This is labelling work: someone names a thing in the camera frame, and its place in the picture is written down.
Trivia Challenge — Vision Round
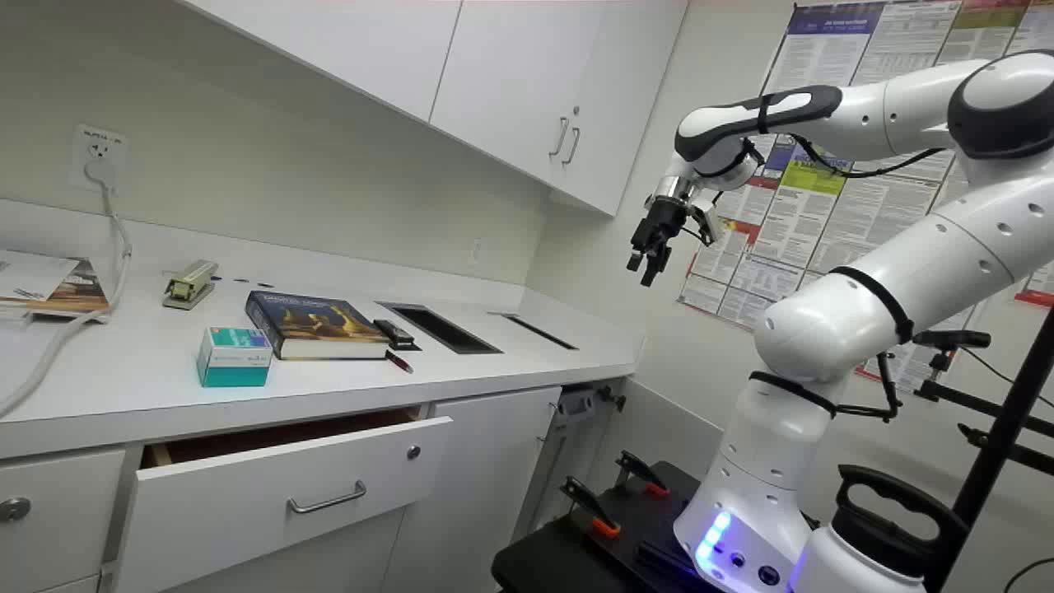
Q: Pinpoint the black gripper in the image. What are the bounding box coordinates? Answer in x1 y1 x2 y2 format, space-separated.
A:
624 178 698 291

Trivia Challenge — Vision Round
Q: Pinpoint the metal drawer pull handle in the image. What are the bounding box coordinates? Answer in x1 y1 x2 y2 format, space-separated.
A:
284 479 373 521

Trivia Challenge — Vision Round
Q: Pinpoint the white-fronted wooden drawer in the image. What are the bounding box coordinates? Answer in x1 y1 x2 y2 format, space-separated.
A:
112 403 454 593

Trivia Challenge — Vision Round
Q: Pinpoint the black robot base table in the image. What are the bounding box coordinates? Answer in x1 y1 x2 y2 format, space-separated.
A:
489 457 728 593

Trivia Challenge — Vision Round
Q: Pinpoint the dark hardcover book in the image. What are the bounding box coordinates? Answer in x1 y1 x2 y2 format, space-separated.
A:
240 288 392 362

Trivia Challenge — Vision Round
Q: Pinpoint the white door under drawer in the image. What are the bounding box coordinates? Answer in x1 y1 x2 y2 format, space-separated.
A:
163 503 412 593

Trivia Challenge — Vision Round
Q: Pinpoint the white drawer with knob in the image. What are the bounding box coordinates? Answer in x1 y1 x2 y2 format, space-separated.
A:
0 444 131 593

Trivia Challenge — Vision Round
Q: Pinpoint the black and orange clamp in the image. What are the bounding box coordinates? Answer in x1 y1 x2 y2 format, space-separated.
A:
612 447 673 503
558 475 627 544

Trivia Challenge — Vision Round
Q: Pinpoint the small black desk tool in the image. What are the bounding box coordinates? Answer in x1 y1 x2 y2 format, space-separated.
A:
373 317 423 356

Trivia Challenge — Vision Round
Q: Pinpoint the black tripod stand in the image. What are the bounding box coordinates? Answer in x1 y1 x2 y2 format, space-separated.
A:
911 306 1054 593

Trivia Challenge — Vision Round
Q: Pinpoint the teal and white box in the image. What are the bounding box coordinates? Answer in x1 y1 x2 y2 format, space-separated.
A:
194 323 278 392

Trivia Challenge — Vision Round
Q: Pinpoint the grey stapler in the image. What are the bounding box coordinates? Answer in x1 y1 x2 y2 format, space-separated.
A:
163 256 222 312

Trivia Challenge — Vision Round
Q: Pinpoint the stack of papers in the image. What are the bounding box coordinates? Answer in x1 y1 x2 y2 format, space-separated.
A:
0 252 123 323

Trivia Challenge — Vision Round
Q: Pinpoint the metal upper cabinet handle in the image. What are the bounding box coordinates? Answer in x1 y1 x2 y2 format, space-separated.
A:
547 105 575 163
562 109 586 173

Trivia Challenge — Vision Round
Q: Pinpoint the large printed wall poster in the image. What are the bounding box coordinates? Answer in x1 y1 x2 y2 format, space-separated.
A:
675 0 1054 334

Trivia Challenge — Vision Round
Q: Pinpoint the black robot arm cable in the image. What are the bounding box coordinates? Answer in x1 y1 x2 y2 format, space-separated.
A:
755 96 950 425

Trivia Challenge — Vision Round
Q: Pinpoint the white canister with black handle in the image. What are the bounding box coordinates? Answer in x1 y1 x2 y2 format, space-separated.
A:
788 462 972 593

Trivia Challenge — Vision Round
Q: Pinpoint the red-bordered wall notice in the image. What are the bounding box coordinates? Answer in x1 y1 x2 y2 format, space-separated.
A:
1016 256 1054 312

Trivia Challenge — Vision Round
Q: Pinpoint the white power cable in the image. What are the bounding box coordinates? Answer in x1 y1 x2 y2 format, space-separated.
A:
0 163 134 421

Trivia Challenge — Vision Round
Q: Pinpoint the white wall outlet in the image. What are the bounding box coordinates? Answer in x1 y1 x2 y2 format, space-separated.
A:
70 121 131 190

